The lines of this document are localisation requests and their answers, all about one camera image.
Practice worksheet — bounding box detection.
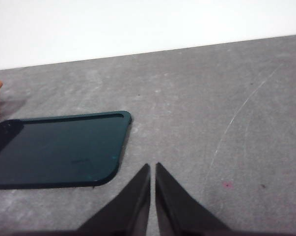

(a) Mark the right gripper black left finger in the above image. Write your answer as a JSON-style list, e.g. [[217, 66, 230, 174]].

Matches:
[[76, 163, 151, 236]]

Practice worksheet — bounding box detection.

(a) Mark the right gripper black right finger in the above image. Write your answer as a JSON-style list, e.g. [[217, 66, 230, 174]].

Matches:
[[155, 162, 237, 236]]

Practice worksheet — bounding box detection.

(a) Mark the dark green rectangular tray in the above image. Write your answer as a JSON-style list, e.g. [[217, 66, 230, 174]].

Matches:
[[0, 110, 135, 190]]

